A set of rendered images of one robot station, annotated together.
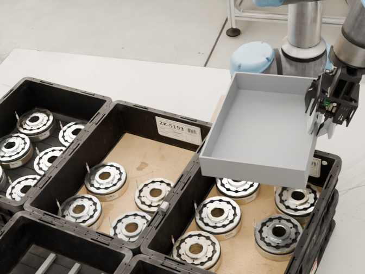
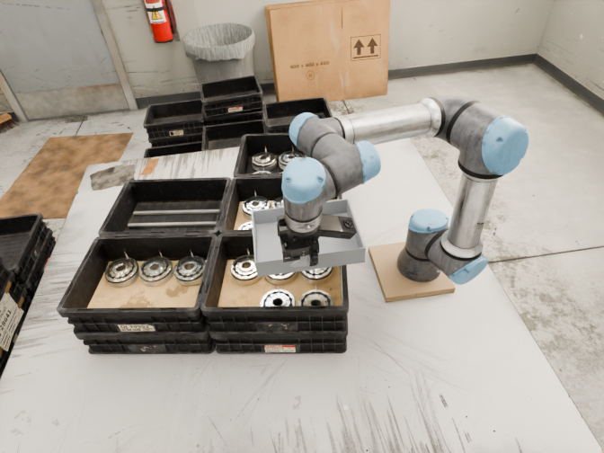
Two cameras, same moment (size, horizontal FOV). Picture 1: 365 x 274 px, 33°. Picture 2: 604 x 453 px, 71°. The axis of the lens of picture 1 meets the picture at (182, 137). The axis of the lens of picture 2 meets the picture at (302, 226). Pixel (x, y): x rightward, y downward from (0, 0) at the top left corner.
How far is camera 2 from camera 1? 1.02 m
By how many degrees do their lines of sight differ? 44
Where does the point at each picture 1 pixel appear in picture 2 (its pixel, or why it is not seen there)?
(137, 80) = (417, 191)
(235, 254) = (258, 289)
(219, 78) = not seen: hidden behind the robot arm
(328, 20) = not seen: outside the picture
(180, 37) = (581, 221)
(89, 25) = (537, 167)
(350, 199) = (377, 358)
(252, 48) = (436, 215)
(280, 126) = not seen: hidden behind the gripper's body
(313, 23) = (459, 227)
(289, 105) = (342, 243)
